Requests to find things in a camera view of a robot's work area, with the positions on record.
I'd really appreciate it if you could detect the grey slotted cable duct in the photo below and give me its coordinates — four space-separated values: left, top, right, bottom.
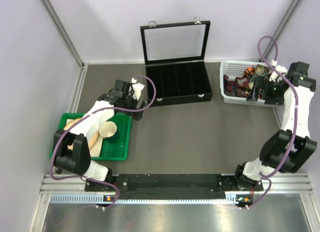
50 192 253 205

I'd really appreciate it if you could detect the cream ceramic cup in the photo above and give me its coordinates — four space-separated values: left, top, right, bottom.
99 121 118 138

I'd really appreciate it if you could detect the red floral rolled tie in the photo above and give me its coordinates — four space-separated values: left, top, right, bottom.
243 67 255 77

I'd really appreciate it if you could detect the black glass-lid storage case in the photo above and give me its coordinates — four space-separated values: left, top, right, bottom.
140 17 213 107

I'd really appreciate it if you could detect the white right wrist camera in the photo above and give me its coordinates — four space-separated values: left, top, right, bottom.
269 60 288 83

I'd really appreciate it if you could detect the green plastic tray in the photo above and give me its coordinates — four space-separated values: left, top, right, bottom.
49 113 133 162

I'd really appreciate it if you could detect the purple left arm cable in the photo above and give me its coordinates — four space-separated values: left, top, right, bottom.
49 75 157 212

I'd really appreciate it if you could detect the aluminium frame rail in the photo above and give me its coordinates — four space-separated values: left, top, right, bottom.
40 173 313 194

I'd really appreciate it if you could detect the round beige painted plate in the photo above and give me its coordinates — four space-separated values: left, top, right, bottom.
63 116 102 157

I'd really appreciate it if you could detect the dark red patterned tie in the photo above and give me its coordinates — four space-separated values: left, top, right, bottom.
223 75 252 98

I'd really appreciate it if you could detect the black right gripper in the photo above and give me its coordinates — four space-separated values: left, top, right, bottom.
246 76 285 105

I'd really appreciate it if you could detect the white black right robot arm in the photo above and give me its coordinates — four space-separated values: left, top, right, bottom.
233 62 317 190

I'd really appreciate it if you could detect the white perforated plastic basket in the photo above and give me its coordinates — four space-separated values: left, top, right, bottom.
219 60 284 107

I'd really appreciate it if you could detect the orange blue leaf-pattern tie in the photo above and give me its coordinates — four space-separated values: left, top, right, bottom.
251 64 270 79

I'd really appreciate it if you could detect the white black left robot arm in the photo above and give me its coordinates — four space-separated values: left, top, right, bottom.
50 78 149 191

